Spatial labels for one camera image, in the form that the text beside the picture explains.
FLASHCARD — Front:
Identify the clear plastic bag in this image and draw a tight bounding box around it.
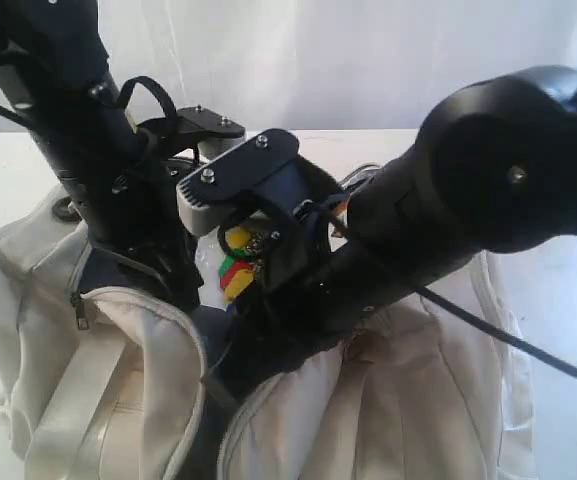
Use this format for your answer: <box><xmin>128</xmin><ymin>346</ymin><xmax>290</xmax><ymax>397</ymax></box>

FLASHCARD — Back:
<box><xmin>195</xmin><ymin>230</ymin><xmax>227</xmax><ymax>311</ymax></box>

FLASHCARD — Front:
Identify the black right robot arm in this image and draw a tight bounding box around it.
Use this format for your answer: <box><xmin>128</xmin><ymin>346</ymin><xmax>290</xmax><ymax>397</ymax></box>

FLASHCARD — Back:
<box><xmin>221</xmin><ymin>66</ymin><xmax>577</xmax><ymax>384</ymax></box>

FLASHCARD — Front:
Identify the cream fabric duffel bag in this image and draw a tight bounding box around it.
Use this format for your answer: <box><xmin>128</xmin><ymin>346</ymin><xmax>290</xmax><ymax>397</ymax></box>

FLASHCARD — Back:
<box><xmin>0</xmin><ymin>187</ymin><xmax>537</xmax><ymax>479</ymax></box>

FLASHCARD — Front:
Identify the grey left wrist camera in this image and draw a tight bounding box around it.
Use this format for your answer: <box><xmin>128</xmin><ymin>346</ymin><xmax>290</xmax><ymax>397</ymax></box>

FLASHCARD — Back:
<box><xmin>173</xmin><ymin>105</ymin><xmax>246</xmax><ymax>161</ymax></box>

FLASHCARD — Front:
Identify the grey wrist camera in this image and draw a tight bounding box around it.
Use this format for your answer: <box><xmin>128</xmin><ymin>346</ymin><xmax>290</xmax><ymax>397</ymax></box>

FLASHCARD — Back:
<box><xmin>173</xmin><ymin>105</ymin><xmax>246</xmax><ymax>161</ymax></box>
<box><xmin>176</xmin><ymin>129</ymin><xmax>299</xmax><ymax>237</ymax></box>

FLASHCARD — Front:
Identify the colourful key tag bunch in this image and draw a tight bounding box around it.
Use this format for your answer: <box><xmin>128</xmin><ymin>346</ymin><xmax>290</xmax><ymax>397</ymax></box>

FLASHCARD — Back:
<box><xmin>218</xmin><ymin>226</ymin><xmax>265</xmax><ymax>311</ymax></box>

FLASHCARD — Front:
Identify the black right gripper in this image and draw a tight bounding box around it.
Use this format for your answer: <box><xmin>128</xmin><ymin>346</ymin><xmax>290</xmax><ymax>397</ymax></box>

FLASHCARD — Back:
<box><xmin>222</xmin><ymin>164</ymin><xmax>363</xmax><ymax>385</ymax></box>

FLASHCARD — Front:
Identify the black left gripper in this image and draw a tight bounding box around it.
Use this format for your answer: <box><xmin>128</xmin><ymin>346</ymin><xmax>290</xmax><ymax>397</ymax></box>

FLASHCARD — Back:
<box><xmin>78</xmin><ymin>149</ymin><xmax>203</xmax><ymax>310</ymax></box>

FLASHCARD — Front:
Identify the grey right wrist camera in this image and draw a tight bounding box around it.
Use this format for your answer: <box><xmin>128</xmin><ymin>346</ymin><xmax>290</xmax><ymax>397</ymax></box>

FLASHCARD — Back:
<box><xmin>176</xmin><ymin>129</ymin><xmax>299</xmax><ymax>237</ymax></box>

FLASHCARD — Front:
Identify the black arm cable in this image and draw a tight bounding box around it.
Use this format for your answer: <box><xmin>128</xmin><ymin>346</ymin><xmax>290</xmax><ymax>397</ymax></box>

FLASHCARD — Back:
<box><xmin>0</xmin><ymin>75</ymin><xmax>182</xmax><ymax>166</ymax></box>
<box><xmin>317</xmin><ymin>199</ymin><xmax>577</xmax><ymax>394</ymax></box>

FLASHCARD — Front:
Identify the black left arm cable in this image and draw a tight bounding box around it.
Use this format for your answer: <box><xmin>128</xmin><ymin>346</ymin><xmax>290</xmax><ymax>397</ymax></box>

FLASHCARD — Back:
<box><xmin>0</xmin><ymin>75</ymin><xmax>182</xmax><ymax>166</ymax></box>

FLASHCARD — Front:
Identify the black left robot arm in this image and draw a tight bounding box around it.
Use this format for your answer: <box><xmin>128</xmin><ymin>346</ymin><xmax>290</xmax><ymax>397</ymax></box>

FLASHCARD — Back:
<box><xmin>0</xmin><ymin>1</ymin><xmax>201</xmax><ymax>311</ymax></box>

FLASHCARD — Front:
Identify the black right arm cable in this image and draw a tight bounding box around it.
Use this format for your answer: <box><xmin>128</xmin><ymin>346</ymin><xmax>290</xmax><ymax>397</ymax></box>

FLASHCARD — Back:
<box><xmin>317</xmin><ymin>199</ymin><xmax>577</xmax><ymax>394</ymax></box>

